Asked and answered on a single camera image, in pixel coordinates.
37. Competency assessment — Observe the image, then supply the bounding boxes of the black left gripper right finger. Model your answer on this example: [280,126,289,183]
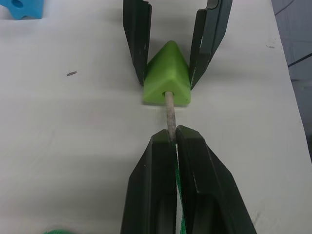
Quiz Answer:
[175,125,258,234]

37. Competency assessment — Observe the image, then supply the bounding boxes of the green triangular block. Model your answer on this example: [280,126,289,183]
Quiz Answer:
[142,40,192,107]

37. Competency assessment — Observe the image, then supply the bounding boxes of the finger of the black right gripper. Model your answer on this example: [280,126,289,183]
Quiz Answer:
[189,0,234,90]
[123,0,153,86]

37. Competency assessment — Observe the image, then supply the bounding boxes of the blue star block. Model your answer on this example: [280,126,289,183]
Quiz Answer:
[0,0,44,21]

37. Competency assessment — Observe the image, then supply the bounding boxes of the thin dark floor cable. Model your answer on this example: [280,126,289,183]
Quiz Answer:
[288,54,312,67]

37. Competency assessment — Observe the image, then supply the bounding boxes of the green lace with wooden tip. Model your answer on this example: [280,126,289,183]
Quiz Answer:
[43,91,187,234]

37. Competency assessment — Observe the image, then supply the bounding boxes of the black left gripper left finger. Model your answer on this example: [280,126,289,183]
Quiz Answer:
[120,130,177,234]

